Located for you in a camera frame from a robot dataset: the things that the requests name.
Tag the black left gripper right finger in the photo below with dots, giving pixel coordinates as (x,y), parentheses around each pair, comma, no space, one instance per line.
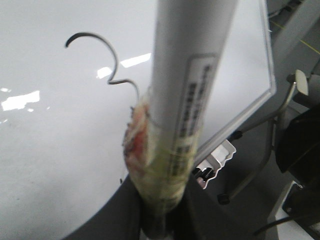
(197,217)

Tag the white marker pen black tip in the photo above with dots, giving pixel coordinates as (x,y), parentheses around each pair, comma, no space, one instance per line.
(161,141)

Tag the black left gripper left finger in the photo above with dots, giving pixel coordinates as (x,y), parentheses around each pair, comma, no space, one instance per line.
(118,219)

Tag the white ridged tray bracket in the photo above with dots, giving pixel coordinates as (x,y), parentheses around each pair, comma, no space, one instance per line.
(209,168)

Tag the black chair seat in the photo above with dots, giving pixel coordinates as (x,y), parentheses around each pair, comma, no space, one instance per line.
(298,151)

